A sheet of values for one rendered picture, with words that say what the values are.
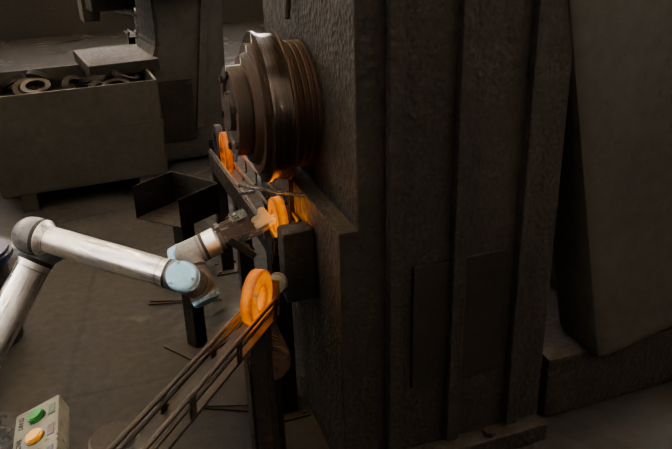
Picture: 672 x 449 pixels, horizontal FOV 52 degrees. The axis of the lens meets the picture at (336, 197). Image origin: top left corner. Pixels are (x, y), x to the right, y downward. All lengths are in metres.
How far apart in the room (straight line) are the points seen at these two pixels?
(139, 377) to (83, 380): 0.22
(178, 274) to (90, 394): 0.95
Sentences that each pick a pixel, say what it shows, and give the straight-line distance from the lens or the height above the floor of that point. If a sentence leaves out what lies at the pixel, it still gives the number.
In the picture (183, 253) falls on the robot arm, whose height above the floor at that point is 0.69.
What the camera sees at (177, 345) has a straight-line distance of 3.05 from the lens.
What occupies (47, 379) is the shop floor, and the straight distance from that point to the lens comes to 3.05.
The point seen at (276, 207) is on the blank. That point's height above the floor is 0.80.
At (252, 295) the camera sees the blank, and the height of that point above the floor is 0.75.
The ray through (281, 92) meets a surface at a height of 1.21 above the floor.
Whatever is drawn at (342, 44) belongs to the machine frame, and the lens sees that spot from 1.81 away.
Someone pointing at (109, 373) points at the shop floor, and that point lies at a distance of 2.98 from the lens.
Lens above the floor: 1.67
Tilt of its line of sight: 22 degrees down
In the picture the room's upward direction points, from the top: 2 degrees counter-clockwise
